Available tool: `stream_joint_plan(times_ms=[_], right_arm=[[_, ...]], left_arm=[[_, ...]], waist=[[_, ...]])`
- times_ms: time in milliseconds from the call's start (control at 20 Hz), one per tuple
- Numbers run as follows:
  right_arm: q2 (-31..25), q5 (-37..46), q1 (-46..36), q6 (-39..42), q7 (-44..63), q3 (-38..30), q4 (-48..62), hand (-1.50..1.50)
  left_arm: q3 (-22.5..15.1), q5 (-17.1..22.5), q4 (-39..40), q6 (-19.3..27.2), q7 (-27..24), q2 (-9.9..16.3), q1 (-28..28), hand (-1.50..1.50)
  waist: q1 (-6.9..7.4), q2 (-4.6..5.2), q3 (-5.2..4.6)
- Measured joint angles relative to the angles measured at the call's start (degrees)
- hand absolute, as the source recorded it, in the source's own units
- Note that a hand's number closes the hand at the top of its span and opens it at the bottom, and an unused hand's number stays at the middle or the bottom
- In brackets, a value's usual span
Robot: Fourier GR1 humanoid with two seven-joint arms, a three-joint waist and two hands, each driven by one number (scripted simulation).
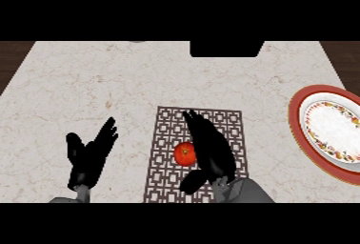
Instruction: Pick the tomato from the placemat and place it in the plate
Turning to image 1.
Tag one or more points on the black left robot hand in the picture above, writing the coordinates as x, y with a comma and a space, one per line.
87, 158

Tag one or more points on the red tomato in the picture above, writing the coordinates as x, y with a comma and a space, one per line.
183, 154

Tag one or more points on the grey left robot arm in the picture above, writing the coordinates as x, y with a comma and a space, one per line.
77, 195

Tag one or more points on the red rimmed floral plate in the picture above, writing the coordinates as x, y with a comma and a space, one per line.
335, 130

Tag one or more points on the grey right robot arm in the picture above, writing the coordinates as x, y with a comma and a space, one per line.
241, 190

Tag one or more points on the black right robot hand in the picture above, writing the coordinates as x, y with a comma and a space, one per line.
211, 146

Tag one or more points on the black appliance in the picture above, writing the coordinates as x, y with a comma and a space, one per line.
226, 49

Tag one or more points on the brown patterned placemat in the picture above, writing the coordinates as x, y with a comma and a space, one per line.
164, 152

